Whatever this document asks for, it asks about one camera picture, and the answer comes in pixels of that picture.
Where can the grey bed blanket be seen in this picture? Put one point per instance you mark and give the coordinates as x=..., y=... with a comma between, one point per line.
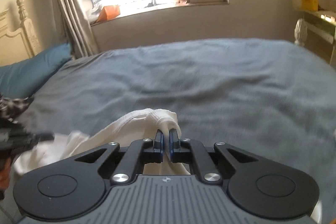
x=271, y=98

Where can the beige curtain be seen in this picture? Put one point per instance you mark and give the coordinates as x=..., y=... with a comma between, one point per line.
x=78, y=28

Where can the white green side table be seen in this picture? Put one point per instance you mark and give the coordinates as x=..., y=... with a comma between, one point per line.
x=321, y=35

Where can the teal pillow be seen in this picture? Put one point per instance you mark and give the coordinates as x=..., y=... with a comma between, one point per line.
x=23, y=79

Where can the orange bag on windowsill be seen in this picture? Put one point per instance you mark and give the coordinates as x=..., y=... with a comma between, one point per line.
x=108, y=13

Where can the cream carved headboard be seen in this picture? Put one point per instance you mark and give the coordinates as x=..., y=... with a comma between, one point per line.
x=20, y=44

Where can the white footboard bedpost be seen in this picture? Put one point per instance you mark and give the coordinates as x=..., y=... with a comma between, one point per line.
x=300, y=32

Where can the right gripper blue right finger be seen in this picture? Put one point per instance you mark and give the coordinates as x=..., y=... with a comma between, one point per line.
x=194, y=154

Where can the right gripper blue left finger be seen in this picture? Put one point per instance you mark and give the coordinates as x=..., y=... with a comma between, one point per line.
x=131, y=160

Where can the plaid dark garment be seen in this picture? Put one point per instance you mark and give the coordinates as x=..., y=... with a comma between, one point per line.
x=11, y=108

